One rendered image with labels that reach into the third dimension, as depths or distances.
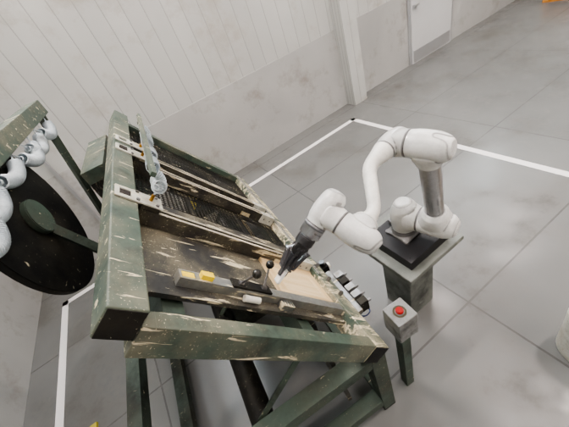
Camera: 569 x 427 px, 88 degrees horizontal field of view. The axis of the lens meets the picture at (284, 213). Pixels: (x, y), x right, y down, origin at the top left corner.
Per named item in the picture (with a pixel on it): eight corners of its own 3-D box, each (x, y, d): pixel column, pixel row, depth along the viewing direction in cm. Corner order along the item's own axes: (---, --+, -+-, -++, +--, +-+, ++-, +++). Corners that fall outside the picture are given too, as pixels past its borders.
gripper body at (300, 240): (305, 237, 111) (292, 257, 113) (320, 243, 116) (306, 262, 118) (296, 227, 117) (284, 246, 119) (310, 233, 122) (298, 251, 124)
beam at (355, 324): (377, 363, 149) (389, 347, 147) (363, 363, 142) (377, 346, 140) (239, 188, 318) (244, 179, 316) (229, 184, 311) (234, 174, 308)
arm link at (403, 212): (398, 213, 200) (394, 189, 186) (425, 220, 189) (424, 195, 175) (386, 230, 194) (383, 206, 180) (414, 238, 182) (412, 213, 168)
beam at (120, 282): (134, 342, 73) (151, 312, 71) (88, 340, 67) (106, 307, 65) (122, 126, 242) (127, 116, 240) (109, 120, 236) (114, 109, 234)
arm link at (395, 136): (372, 136, 136) (400, 139, 127) (390, 119, 145) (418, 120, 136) (374, 160, 144) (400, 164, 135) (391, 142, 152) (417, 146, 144)
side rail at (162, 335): (363, 363, 142) (377, 346, 140) (123, 358, 75) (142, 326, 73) (355, 352, 147) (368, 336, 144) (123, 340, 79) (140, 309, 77)
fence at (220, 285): (339, 315, 160) (344, 309, 159) (174, 285, 102) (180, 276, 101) (334, 308, 164) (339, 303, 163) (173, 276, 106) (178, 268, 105)
